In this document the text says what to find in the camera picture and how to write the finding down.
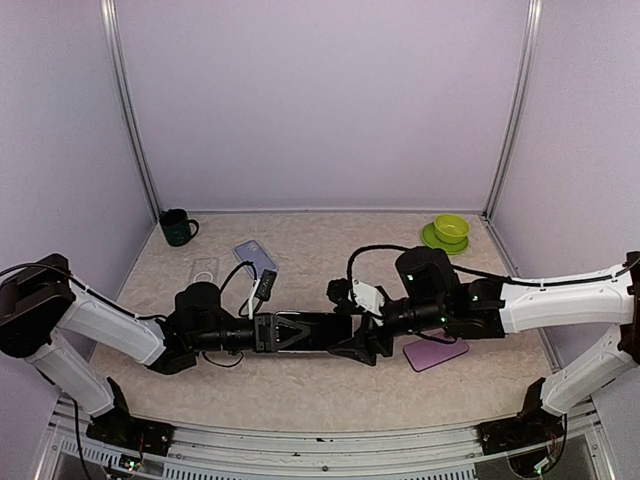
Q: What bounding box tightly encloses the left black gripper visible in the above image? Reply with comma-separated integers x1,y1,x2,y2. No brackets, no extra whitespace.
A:
191,312,311,354

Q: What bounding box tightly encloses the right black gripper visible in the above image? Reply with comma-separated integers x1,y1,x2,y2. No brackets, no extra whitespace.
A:
327,297,449,366

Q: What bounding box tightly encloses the purple-edged black-screen phone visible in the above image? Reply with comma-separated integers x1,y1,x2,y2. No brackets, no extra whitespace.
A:
274,311,355,354

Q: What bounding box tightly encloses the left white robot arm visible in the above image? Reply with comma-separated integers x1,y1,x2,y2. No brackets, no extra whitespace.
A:
1,254,323,445

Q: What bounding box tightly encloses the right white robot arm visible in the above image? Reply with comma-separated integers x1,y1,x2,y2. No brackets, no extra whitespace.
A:
327,246,639,444

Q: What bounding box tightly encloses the pink phone face down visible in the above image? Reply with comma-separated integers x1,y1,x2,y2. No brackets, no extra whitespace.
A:
403,336,469,373

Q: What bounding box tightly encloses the lavender phone case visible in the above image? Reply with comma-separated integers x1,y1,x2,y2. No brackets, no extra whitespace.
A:
233,240,278,277

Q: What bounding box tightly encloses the green bowl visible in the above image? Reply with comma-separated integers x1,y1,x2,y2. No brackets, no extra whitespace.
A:
433,213,470,244

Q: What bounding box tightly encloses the dark green mug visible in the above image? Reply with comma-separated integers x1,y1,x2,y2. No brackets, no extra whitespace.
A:
159,209,200,247

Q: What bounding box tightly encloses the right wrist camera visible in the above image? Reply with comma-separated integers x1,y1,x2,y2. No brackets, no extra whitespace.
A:
349,280,385,316

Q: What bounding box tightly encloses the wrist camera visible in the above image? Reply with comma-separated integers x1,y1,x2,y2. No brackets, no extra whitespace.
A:
349,280,385,316
247,269,277,319

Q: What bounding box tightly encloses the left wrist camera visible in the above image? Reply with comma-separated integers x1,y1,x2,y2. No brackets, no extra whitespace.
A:
247,269,277,319

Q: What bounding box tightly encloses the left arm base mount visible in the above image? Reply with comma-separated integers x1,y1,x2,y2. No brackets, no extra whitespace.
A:
86,377,175,457

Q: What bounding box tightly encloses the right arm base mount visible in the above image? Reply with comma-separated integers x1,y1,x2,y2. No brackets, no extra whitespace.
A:
477,378,566,455

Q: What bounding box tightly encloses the right aluminium frame post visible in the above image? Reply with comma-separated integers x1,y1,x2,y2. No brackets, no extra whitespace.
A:
483,0,544,223

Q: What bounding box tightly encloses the aluminium frame post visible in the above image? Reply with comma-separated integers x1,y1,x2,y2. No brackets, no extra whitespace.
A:
483,0,544,223
100,0,162,222

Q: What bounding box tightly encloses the front aluminium rail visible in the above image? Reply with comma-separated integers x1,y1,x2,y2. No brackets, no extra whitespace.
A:
34,424,616,480

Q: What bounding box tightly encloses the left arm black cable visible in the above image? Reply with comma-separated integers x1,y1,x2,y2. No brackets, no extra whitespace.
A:
0,262,259,370

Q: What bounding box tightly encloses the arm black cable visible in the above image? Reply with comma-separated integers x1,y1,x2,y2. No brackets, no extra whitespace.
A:
0,262,259,370
347,244,640,346

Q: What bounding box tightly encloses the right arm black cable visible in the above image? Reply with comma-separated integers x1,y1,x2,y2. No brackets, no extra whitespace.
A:
347,244,640,346

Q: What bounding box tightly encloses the left aluminium frame post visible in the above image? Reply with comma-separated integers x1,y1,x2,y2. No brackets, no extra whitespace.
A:
100,0,162,222

